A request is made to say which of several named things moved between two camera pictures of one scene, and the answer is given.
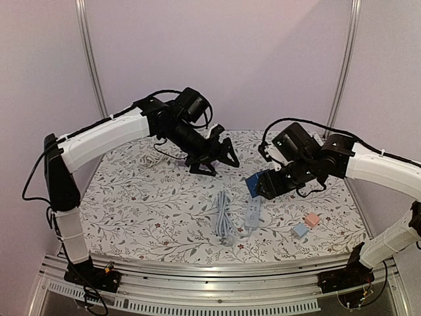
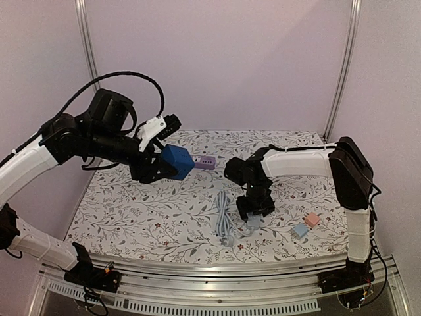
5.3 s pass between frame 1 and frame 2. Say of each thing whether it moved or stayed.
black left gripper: moved
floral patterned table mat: stayed
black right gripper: moved
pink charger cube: stayed
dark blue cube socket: moved
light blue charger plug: stayed
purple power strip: stayed
